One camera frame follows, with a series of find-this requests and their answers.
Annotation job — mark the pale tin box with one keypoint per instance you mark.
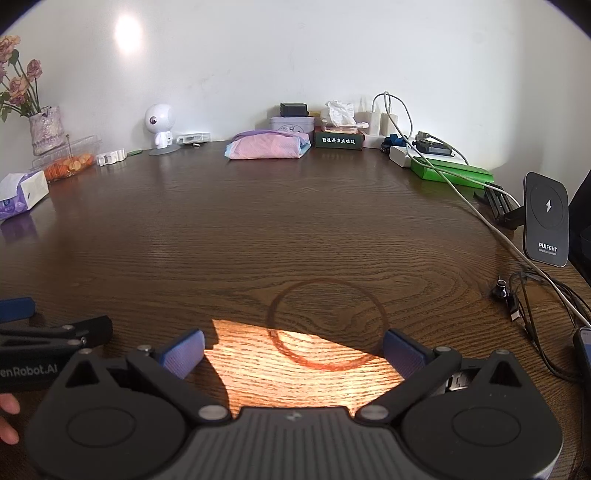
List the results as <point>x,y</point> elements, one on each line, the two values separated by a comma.
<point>291,125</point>

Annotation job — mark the tissue box with white tissue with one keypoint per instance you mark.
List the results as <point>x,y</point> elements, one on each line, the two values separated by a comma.
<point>340,113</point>

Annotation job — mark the black flat device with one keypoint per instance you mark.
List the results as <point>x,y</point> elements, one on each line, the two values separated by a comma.
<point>434,148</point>

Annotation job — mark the pink and blue mesh garment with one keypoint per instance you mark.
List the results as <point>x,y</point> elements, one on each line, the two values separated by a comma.
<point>268,145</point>

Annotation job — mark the blue connector adapter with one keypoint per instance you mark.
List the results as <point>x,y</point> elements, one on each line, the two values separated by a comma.
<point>391,142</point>

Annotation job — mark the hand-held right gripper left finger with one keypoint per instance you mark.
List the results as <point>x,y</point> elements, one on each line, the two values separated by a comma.
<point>184,353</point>

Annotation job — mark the dark handheld device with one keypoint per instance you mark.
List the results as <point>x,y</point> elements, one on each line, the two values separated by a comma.
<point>584,346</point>

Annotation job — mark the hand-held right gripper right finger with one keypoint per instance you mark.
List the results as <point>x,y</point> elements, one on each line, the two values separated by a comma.
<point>404,353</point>

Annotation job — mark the dark green labelled box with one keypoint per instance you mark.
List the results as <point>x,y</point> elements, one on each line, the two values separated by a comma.
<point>338,140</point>

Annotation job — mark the green flat box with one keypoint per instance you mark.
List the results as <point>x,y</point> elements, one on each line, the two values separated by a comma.
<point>452,174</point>

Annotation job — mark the black chair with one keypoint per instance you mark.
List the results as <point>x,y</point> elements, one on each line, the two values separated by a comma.
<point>582,221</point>

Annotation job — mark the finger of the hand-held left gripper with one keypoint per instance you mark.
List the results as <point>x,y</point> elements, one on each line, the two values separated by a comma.
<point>16,309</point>
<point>92,330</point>

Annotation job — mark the phone holder stand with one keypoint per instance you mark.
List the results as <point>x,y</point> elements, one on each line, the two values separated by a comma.
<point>547,217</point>

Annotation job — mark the white plastic clip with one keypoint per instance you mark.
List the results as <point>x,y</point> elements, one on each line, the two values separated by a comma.
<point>111,158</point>

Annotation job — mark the white power bank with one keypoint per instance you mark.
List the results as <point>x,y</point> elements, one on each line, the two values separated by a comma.
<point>400,157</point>

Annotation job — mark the purple tissue pack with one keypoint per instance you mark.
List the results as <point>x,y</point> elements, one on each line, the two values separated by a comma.
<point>21,196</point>

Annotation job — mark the white charger plug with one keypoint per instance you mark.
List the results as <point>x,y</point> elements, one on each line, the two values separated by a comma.
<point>370,122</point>
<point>389,122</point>

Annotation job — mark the person's left hand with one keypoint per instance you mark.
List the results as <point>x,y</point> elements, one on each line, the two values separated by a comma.
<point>8,415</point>

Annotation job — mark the white robot-shaped camera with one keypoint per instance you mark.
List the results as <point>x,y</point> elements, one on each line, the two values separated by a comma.
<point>160,122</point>

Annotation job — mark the small black box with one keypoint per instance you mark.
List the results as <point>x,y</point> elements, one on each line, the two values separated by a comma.
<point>293,110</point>

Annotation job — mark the clear container of orange snacks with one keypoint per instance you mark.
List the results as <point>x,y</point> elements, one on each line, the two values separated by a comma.
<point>67,164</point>

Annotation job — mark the dried pink flowers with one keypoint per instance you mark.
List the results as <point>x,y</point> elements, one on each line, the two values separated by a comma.
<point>21,83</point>

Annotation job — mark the pale textured vase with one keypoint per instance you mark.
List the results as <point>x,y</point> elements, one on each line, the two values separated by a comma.
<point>46,131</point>

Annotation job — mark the white flat device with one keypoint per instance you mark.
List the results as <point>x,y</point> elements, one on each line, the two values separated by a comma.
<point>194,137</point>

